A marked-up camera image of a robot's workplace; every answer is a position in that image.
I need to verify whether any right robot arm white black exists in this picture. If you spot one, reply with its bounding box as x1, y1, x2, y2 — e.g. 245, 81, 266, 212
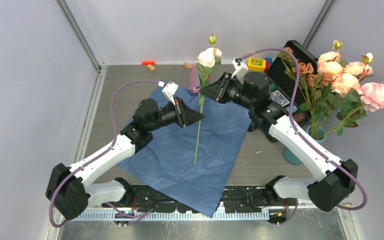
200, 59, 358, 212

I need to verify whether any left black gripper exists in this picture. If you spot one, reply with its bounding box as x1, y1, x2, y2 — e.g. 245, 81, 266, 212
148, 97, 204, 133

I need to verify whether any pink metronome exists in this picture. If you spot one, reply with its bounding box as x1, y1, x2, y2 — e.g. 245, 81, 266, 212
188, 64, 201, 94

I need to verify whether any pale pink double rose stem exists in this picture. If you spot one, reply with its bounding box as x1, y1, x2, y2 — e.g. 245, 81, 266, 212
194, 33, 223, 165

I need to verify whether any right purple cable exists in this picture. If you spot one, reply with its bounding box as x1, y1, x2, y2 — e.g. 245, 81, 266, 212
239, 47, 368, 228

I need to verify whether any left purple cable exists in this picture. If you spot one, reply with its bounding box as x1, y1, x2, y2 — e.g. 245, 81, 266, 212
48, 80, 166, 229

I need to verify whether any dark blue wrapping paper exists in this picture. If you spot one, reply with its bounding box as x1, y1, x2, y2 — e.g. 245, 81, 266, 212
117, 88, 251, 217

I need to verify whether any yellow toy block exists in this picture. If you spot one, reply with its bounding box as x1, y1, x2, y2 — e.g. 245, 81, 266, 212
247, 57, 270, 73

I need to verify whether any teal cylindrical vase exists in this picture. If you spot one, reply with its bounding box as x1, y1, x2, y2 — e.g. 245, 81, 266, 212
283, 125, 327, 166

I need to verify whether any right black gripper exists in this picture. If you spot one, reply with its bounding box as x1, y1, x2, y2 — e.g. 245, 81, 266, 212
199, 72, 255, 111

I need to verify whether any pink rose stem with bud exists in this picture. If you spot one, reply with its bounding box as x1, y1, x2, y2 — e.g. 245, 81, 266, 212
306, 40, 344, 137

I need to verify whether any peach rose bud stem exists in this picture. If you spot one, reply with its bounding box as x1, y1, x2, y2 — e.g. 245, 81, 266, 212
317, 51, 373, 136

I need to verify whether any small wooden block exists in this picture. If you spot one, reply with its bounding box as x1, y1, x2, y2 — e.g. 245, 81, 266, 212
146, 64, 156, 73

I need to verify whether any wooden curved block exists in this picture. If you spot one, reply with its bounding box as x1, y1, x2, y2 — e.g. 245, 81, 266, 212
183, 62, 194, 69

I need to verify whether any large pink peony stem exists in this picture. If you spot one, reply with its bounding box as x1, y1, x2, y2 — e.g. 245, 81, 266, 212
326, 73, 384, 136

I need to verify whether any blue toy block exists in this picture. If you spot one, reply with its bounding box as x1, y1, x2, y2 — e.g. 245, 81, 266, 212
265, 57, 273, 66

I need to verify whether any playing card deck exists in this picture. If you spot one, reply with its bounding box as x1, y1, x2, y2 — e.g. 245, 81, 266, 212
270, 90, 290, 107

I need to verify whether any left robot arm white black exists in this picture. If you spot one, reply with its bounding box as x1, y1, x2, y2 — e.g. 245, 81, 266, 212
45, 81, 204, 228

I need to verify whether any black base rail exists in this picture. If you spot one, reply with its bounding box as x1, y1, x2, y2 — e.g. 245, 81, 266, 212
110, 177, 297, 214

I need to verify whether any orange red block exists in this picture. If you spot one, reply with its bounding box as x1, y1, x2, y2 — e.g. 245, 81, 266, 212
141, 60, 156, 65

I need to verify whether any purple cable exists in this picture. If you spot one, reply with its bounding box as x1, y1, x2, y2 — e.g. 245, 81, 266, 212
239, 47, 368, 228
48, 80, 166, 229

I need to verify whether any brown rose stem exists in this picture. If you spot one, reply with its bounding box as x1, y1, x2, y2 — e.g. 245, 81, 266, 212
276, 46, 326, 132

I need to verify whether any black poker chip case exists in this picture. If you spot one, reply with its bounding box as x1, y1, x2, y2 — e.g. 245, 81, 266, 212
266, 40, 318, 127

